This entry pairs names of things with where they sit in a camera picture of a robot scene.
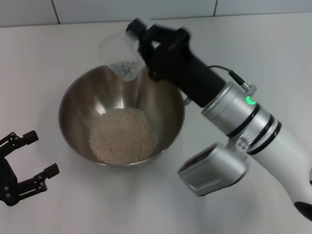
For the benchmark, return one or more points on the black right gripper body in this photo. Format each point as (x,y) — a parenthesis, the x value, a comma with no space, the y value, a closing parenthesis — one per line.
(185,70)

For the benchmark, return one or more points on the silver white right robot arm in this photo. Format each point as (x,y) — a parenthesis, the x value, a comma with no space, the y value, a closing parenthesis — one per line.
(280,146)

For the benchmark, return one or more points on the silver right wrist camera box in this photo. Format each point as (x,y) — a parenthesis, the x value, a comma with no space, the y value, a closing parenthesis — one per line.
(214,170)

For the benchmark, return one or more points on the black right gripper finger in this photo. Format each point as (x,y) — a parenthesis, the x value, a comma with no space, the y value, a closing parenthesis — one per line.
(146,52)
(136,29)

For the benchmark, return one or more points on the stainless steel mixing bowl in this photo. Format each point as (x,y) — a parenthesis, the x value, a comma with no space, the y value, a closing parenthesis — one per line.
(80,107)

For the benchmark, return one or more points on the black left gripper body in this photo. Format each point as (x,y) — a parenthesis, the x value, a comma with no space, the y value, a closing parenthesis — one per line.
(8,182)

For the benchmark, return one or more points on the white rice grains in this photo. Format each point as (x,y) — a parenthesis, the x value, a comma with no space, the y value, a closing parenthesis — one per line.
(122,136)

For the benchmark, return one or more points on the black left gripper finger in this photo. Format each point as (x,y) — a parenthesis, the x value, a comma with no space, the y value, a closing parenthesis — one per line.
(52,170)
(29,137)

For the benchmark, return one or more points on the clear plastic measuring cup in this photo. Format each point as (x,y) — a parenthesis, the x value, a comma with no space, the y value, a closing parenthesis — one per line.
(117,48)

